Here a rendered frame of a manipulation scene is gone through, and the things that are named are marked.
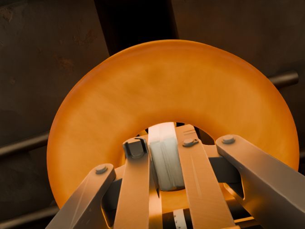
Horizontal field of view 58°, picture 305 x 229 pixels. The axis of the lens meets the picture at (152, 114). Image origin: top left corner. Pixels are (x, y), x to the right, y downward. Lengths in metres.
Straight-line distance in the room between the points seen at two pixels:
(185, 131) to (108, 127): 0.05
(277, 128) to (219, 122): 0.03
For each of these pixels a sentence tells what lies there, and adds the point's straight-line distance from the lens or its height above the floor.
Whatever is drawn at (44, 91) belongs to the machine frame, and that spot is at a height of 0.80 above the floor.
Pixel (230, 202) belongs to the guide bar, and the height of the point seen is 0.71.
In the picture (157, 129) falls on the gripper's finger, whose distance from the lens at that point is 0.16.
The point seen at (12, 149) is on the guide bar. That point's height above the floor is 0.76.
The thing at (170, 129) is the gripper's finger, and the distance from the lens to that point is 0.15.
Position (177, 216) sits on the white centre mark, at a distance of 0.17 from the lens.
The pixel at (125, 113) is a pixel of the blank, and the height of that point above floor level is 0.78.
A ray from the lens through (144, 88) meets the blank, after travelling 0.15.
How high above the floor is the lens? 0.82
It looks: 15 degrees down
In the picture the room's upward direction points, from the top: 14 degrees counter-clockwise
